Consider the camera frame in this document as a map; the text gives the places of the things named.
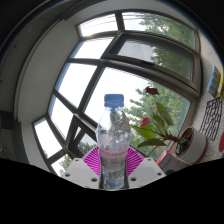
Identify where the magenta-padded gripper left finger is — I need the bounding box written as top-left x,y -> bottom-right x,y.
63,145 -> 101,190

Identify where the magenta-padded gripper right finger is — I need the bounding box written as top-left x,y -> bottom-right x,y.
124,146 -> 167,190

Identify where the clear water bottle blue cap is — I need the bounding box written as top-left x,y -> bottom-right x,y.
95,93 -> 132,191

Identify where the potted plant white pot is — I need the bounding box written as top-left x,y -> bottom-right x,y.
131,86 -> 209,166

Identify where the brown-framed window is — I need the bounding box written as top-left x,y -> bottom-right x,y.
32,11 -> 203,177

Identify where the small colourful box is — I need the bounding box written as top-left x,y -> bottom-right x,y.
206,64 -> 223,99

